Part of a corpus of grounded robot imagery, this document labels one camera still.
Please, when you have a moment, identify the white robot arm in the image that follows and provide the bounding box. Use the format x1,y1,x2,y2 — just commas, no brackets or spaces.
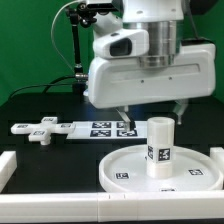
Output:
88,0,216,131

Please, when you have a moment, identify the white cross-shaped table base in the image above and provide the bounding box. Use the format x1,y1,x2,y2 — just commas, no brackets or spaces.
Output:
11,117,76,145

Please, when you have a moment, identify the black cable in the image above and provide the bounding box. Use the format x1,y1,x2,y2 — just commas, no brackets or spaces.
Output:
7,75,88,101

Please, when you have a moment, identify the white left fence block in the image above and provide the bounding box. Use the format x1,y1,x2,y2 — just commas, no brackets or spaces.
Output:
0,151,17,193

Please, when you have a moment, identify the white fence block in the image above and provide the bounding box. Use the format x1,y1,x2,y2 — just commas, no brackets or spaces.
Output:
210,147,224,182
0,151,17,193

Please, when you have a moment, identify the white front fence bar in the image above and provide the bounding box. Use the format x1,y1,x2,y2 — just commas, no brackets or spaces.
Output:
0,190,224,223

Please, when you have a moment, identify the white round table top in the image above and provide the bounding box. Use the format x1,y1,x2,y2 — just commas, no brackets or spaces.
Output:
99,145,224,192

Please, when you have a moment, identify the white right fence block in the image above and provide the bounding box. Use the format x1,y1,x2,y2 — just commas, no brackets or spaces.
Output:
210,147,224,182

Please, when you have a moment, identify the white marker tag sheet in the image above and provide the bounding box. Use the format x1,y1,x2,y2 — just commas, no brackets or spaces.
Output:
67,121,147,140

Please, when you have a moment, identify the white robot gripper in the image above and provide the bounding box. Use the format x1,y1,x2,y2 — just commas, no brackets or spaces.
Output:
88,44,216,131

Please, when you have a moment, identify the grey cable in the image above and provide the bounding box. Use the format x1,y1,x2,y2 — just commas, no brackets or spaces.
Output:
50,0,88,75

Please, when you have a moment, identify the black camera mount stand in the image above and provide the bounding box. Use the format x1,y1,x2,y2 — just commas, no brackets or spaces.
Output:
66,2,96,95

